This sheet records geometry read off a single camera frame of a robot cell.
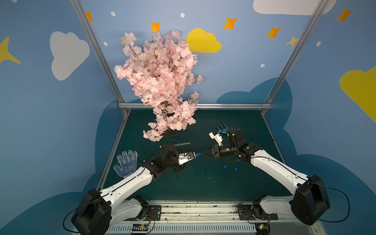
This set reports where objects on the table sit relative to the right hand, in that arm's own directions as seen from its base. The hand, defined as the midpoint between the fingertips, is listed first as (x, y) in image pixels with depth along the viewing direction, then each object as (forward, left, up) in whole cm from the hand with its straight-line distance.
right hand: (206, 152), depth 76 cm
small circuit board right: (-30, -30, -22) cm, 48 cm away
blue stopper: (-2, +4, +1) cm, 4 cm away
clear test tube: (+15, +16, -18) cm, 28 cm away
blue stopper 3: (-1, -20, -18) cm, 27 cm away
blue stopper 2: (+1, -14, -18) cm, 23 cm away
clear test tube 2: (-6, +8, +7) cm, 12 cm away
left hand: (+1, +10, -5) cm, 11 cm away
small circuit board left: (-34, +32, -21) cm, 51 cm away
